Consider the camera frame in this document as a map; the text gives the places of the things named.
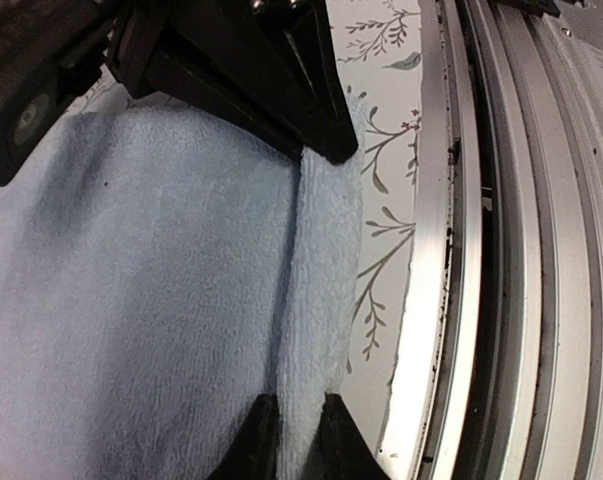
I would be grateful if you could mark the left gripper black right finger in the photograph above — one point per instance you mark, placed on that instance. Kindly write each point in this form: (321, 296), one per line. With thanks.
(344, 453)

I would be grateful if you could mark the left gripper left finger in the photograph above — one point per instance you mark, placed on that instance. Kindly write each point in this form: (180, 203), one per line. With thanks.
(252, 455)

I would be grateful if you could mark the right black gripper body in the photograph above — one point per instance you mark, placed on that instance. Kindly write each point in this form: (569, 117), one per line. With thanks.
(146, 54)

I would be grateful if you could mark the front aluminium rail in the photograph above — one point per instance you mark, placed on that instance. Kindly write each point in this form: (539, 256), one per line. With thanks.
(498, 370)

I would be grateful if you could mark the floral tablecloth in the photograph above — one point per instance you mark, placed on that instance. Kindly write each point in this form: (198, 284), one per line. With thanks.
(379, 54)

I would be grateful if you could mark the light blue towel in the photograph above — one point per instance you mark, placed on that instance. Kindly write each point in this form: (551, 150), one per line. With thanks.
(159, 270)

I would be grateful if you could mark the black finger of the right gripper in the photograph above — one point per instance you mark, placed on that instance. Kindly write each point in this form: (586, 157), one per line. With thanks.
(267, 67)

